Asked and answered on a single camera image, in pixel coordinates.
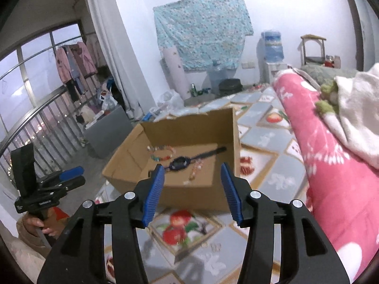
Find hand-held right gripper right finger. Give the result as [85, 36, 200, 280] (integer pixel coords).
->
[220, 162, 350, 284]

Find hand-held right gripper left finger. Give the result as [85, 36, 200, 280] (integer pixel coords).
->
[37, 164, 165, 284]

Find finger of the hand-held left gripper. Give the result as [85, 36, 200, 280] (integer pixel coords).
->
[41, 166, 85, 184]
[44, 176, 87, 193]

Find brown cardboard box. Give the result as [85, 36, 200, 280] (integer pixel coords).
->
[102, 107, 241, 214]

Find multicoloured bead bracelet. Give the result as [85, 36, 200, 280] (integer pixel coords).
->
[147, 144, 176, 163]

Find purple pink smartwatch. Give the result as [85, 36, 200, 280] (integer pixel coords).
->
[166, 146, 227, 172]

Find pink orange bead bracelet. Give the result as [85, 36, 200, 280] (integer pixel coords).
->
[189, 160, 206, 182]

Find person's left forearm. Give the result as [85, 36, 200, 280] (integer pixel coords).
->
[16, 207, 70, 249]

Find person's left hand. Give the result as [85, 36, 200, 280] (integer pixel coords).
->
[22, 216, 57, 238]

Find metal balcony railing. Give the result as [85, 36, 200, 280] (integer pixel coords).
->
[0, 84, 86, 178]

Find grey board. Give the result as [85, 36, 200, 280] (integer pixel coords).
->
[84, 106, 134, 158]

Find bag of clutter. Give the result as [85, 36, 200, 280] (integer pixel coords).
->
[99, 84, 125, 113]

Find white plastic bag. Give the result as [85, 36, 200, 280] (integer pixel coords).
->
[157, 90, 184, 115]

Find pink floral blanket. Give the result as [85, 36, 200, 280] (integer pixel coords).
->
[272, 69, 379, 284]

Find row of hanging clothes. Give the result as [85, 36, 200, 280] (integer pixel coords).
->
[55, 34, 107, 101]

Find black pot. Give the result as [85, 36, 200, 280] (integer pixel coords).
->
[218, 78, 244, 94]

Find clear blue bucket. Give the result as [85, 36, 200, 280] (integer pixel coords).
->
[207, 65, 238, 91]

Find pink rolled mat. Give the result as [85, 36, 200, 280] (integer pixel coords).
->
[162, 46, 190, 100]

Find white water dispenser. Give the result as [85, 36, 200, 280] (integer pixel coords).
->
[257, 40, 286, 84]

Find white curtain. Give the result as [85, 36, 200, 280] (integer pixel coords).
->
[84, 0, 158, 119]

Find green plush toy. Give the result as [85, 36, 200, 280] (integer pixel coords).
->
[315, 81, 340, 115]

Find white fleece blanket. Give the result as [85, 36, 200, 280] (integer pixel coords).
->
[321, 63, 379, 169]

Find grey green quilt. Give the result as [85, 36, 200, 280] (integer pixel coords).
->
[296, 63, 359, 87]

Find blue water jug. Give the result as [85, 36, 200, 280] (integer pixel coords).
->
[261, 31, 284, 63]

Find red jar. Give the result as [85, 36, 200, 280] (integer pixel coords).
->
[324, 55, 341, 69]

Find wooden chair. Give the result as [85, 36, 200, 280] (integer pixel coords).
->
[300, 35, 327, 66]

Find blue floral wall cloth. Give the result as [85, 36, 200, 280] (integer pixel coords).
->
[153, 0, 255, 72]

